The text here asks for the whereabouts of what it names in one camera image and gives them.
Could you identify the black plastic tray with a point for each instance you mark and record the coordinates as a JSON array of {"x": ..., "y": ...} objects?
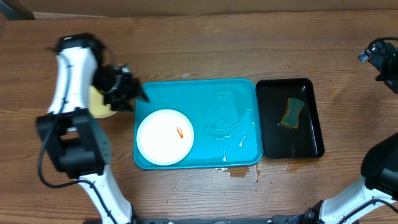
[{"x": 279, "y": 142}]

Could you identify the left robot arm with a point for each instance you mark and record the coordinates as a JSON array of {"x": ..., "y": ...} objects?
[{"x": 75, "y": 149}]

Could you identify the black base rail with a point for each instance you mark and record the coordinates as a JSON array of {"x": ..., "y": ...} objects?
[{"x": 278, "y": 219}]

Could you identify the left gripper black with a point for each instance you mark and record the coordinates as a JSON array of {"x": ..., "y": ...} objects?
[{"x": 134, "y": 90}]

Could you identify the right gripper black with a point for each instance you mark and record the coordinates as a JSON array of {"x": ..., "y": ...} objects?
[{"x": 375, "y": 55}]

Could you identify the yellow plate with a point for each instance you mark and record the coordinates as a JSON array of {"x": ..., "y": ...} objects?
[{"x": 97, "y": 108}]

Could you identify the teal plastic tray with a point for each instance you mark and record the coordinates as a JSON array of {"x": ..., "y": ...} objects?
[{"x": 224, "y": 115}]

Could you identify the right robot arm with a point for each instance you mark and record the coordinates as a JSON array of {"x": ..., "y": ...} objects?
[{"x": 377, "y": 185}]

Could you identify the yellow green sponge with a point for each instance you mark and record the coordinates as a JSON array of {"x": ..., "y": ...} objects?
[{"x": 293, "y": 109}]

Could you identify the white plate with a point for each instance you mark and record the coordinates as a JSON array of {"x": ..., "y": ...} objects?
[{"x": 165, "y": 137}]

